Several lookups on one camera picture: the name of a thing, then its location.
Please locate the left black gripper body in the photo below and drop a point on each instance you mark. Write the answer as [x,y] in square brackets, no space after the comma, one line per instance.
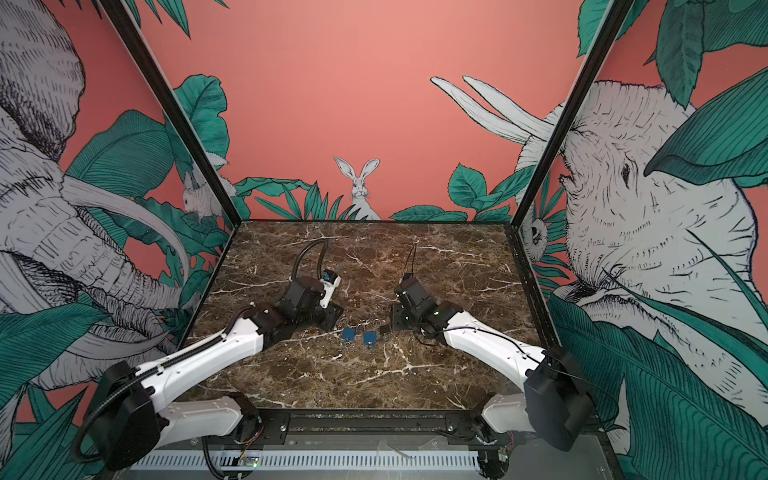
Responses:
[325,319]

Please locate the right black frame post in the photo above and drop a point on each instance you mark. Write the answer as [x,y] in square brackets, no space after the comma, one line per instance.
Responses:
[609,28]

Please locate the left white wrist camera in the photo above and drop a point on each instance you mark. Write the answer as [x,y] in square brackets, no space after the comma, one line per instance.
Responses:
[330,281]

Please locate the white slotted cable duct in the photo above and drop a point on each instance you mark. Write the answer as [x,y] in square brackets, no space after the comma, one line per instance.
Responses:
[332,460]

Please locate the left black frame post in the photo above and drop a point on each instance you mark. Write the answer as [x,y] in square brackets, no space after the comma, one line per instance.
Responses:
[128,31]

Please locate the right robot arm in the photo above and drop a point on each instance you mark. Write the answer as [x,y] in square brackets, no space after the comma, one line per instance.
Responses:
[554,402]

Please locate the left blue padlock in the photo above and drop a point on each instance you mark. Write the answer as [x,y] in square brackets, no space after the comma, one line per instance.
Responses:
[348,335]

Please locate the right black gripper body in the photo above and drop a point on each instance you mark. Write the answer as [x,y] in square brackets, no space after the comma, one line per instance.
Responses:
[401,320]

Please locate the black frame post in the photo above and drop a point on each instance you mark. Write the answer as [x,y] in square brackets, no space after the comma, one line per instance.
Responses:
[609,28]
[128,31]

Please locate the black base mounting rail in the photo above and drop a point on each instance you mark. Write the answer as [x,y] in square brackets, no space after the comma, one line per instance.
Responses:
[433,428]

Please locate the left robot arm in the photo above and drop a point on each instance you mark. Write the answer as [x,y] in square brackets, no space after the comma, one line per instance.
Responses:
[137,409]

